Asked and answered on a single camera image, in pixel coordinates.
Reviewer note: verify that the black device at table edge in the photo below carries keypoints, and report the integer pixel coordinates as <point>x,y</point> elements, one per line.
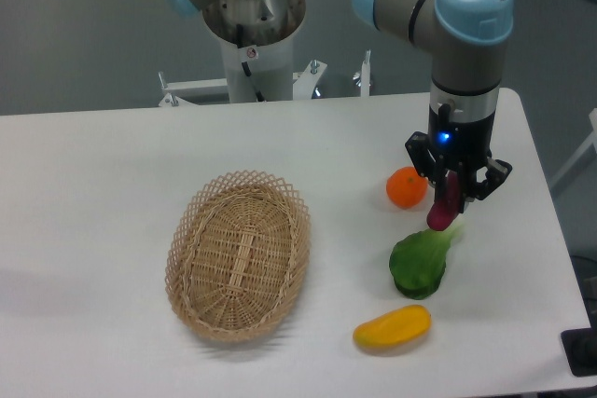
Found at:
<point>580,350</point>

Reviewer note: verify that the green leafy vegetable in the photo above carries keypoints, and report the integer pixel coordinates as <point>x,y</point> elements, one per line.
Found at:
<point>417,263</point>

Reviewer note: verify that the white frame at right edge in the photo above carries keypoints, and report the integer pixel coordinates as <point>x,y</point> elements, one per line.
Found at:
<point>580,160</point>

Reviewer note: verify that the orange tangerine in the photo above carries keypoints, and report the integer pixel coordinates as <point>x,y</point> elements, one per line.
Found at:
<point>406,188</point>

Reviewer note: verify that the yellow orange mango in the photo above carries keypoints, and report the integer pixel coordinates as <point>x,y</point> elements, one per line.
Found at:
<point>394,328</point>

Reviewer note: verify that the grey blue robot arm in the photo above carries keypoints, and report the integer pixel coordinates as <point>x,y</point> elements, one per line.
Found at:
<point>466,39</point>

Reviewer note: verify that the white metal base frame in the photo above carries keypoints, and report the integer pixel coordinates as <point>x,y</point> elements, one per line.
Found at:
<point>315,81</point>

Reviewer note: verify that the purple sweet potato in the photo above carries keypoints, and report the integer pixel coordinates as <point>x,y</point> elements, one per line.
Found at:
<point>446,204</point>

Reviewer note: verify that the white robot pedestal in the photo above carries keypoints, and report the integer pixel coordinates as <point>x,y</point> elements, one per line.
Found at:
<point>255,35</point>

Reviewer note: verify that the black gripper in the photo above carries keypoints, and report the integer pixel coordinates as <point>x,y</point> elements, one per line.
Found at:
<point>459,135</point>

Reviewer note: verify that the woven wicker basket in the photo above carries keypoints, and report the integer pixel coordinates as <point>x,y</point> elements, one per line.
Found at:
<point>239,257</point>

